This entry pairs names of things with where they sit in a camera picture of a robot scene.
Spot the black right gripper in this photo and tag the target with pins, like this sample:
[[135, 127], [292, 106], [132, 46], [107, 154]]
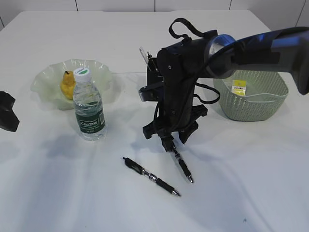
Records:
[[180, 66]]

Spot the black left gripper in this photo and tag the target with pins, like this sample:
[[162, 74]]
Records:
[[8, 119]]

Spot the clear water bottle green label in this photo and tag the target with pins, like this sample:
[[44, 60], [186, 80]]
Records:
[[88, 106]]

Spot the black gel pen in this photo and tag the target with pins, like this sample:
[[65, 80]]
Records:
[[142, 171], [151, 63], [182, 164]]

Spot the black square pen holder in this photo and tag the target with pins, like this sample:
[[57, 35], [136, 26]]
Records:
[[153, 76]]

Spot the yellow waste paper packaging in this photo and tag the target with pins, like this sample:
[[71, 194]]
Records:
[[239, 87]]

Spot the green woven plastic basket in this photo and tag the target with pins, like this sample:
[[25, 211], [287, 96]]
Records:
[[265, 93]]

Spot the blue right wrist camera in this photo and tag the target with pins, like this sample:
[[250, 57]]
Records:
[[152, 93]]

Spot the yellow pear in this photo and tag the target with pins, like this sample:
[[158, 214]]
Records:
[[67, 84]]

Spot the clear plastic ruler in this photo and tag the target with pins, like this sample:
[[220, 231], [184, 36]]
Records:
[[144, 56]]

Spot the green wavy glass plate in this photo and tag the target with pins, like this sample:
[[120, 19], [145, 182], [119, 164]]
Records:
[[47, 82]]

